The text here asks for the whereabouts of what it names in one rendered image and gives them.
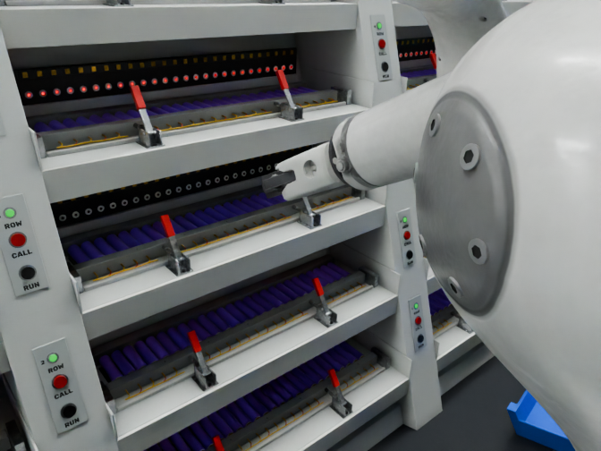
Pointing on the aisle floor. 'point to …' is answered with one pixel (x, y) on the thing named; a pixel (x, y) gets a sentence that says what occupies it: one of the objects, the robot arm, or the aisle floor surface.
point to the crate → (537, 424)
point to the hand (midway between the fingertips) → (283, 182)
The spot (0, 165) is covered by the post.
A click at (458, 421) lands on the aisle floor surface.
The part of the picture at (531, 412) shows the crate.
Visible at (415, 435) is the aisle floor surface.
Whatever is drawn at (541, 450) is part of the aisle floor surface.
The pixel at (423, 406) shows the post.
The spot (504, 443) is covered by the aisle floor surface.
